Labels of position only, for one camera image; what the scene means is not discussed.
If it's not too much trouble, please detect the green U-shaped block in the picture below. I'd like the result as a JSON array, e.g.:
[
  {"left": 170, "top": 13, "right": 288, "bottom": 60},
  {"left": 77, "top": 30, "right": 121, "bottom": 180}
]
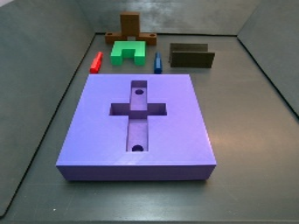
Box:
[{"left": 109, "top": 41, "right": 145, "bottom": 66}]

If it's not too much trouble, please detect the purple board with cross slot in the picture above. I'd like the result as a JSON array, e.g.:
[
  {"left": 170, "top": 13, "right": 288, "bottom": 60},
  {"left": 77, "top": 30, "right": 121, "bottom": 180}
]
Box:
[{"left": 56, "top": 74, "right": 216, "bottom": 181}]

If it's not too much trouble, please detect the blue peg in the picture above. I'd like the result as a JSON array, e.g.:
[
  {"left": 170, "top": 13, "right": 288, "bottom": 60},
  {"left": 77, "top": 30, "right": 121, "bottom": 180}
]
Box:
[{"left": 153, "top": 52, "right": 163, "bottom": 74}]

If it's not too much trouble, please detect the red peg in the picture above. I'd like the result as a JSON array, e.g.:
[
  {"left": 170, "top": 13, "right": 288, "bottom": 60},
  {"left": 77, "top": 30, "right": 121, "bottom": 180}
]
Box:
[{"left": 89, "top": 52, "right": 103, "bottom": 74}]

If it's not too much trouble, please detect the brown T-shaped block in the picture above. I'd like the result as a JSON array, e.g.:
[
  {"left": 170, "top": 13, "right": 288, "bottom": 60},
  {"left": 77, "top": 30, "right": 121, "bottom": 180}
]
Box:
[{"left": 105, "top": 11, "right": 157, "bottom": 46}]

